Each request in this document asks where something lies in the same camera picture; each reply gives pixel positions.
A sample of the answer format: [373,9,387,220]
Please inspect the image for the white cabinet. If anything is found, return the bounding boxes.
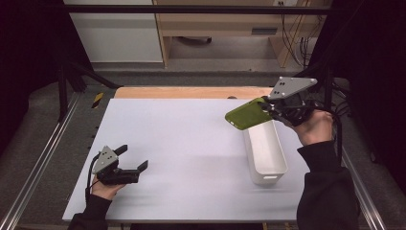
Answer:
[62,0,164,63]

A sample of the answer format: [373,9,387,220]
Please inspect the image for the black curtain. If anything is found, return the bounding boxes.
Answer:
[310,0,406,188]
[0,0,94,156]

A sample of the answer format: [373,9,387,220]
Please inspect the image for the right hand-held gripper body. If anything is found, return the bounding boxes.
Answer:
[266,76,319,127]

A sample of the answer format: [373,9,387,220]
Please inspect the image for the hanging cable bundle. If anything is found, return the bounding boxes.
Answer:
[280,0,321,69]

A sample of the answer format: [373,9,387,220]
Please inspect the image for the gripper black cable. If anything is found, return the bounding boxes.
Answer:
[314,100,345,165]
[84,154,101,203]

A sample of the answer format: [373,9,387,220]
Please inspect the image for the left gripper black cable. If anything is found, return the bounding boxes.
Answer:
[84,154,101,203]

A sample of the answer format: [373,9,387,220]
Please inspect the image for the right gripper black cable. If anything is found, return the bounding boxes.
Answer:
[314,100,345,165]

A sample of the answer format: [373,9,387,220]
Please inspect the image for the green phone case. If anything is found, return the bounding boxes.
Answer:
[224,97,274,131]

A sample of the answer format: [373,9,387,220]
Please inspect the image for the black horizontal bar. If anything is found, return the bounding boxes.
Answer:
[63,4,334,15]

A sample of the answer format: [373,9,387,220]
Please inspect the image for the person's right hand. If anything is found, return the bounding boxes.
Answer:
[291,109,335,148]

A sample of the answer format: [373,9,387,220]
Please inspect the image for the white table sheet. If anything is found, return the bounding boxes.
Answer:
[61,98,310,223]

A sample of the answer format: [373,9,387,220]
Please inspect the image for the aluminium rail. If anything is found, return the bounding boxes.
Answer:
[0,92,81,230]
[331,95,388,230]

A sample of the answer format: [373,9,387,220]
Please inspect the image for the yellow black tape strip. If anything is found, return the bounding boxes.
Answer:
[91,92,105,109]

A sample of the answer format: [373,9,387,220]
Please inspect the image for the white plastic bin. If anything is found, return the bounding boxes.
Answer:
[242,119,289,187]

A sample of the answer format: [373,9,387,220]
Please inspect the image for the black floor cables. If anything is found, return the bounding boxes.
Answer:
[331,80,352,155]

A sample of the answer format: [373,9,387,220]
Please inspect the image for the wooden desk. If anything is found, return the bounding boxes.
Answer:
[152,0,327,69]

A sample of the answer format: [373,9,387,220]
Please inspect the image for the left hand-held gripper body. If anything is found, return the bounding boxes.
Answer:
[92,145,142,186]

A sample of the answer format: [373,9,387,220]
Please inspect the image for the wooden table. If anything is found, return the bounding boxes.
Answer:
[114,85,276,100]

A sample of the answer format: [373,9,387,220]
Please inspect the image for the person's left hand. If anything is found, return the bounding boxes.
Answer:
[90,181,126,202]

